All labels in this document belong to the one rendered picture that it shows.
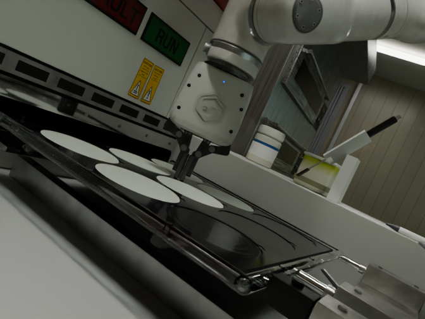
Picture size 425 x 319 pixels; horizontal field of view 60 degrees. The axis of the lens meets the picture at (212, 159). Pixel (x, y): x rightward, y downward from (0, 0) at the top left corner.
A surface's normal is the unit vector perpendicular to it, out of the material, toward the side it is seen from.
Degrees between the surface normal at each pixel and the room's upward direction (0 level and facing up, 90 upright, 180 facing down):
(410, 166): 90
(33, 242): 0
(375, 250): 90
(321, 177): 90
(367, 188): 90
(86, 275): 0
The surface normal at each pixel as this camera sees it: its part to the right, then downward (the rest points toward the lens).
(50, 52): 0.77, 0.39
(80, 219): -0.48, -0.17
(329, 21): 0.52, 0.42
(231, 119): 0.08, 0.08
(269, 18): -0.84, 0.29
